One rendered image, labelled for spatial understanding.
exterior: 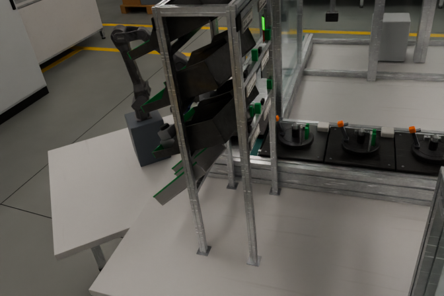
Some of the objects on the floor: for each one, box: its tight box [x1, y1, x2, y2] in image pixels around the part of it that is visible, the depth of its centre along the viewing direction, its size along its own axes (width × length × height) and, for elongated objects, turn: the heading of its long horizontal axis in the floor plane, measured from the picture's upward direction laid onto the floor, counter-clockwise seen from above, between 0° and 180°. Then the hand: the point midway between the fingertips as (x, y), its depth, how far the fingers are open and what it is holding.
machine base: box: [302, 44, 444, 87], centre depth 263 cm, size 139×63×86 cm, turn 81°
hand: (186, 110), depth 167 cm, fingers closed
